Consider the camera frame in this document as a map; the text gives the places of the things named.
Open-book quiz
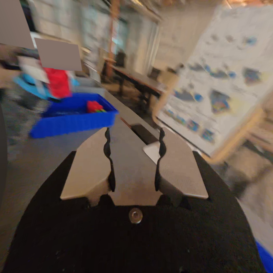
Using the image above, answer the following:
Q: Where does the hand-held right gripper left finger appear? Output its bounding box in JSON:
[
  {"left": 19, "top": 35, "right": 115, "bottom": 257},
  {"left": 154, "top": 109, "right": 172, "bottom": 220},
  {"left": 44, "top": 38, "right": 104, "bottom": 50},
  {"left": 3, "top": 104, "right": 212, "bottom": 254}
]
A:
[{"left": 60, "top": 128, "right": 116, "bottom": 207}]

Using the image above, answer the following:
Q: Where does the light blue object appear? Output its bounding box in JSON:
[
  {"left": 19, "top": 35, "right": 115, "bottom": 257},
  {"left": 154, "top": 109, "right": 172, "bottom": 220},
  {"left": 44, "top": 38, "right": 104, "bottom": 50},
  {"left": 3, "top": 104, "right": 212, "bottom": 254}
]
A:
[{"left": 13, "top": 74, "right": 56, "bottom": 101}]

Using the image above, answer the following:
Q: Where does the grey plastic bin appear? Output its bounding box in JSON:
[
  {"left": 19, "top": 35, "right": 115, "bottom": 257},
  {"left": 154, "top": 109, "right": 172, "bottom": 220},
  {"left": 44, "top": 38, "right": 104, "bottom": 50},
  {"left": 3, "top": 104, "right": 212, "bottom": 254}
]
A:
[{"left": 74, "top": 76, "right": 106, "bottom": 97}]

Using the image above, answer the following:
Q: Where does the long wooden table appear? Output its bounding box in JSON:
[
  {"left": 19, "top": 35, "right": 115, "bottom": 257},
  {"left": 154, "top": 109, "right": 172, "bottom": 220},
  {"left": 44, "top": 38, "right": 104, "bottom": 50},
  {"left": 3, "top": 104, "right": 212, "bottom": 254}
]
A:
[{"left": 105, "top": 58, "right": 167, "bottom": 113}]

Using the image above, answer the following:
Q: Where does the wood-framed poster board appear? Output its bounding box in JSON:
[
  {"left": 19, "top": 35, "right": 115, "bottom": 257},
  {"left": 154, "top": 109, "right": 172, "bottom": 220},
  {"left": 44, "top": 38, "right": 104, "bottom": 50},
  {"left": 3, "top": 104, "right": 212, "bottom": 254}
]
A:
[{"left": 152, "top": 4, "right": 273, "bottom": 165}]

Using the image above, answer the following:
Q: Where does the red mega block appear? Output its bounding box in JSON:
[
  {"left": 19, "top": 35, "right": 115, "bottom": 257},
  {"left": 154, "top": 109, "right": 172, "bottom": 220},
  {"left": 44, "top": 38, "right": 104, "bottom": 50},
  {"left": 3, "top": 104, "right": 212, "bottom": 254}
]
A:
[{"left": 86, "top": 101, "right": 104, "bottom": 113}]

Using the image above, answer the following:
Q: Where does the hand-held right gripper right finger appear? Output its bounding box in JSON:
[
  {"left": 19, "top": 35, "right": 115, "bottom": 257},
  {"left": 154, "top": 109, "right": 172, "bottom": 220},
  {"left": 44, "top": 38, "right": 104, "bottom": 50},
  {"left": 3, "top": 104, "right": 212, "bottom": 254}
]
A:
[{"left": 154, "top": 128, "right": 209, "bottom": 203}]

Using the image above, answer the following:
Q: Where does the black chair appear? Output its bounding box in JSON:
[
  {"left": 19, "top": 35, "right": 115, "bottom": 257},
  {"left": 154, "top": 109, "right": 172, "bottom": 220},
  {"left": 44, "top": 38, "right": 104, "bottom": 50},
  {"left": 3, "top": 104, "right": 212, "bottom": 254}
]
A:
[{"left": 115, "top": 50, "right": 127, "bottom": 68}]

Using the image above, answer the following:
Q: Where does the blue plastic bin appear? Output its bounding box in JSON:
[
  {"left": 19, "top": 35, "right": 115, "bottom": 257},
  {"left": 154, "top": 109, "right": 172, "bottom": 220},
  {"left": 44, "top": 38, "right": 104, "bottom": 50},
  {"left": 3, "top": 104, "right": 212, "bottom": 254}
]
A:
[{"left": 29, "top": 93, "right": 119, "bottom": 139}]

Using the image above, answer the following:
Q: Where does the blue plastic object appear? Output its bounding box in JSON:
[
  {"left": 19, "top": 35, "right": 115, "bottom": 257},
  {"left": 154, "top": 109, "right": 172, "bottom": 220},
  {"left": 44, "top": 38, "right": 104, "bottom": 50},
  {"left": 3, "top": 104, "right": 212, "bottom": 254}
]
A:
[{"left": 256, "top": 241, "right": 273, "bottom": 273}]

